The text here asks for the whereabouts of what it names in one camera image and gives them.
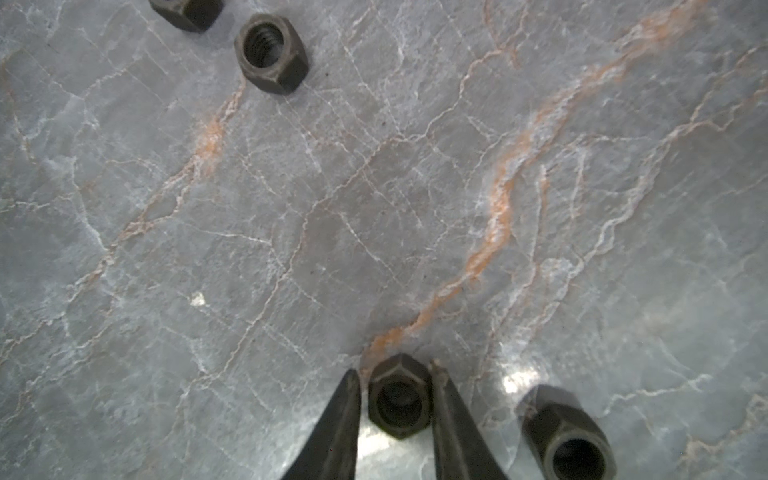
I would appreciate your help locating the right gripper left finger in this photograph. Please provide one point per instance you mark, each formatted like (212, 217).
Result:
(331, 449)

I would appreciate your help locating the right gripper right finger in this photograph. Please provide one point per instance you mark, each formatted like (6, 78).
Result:
(460, 451)

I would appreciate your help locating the black hex nut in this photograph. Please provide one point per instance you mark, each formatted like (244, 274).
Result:
(564, 439)
(271, 54)
(400, 396)
(189, 15)

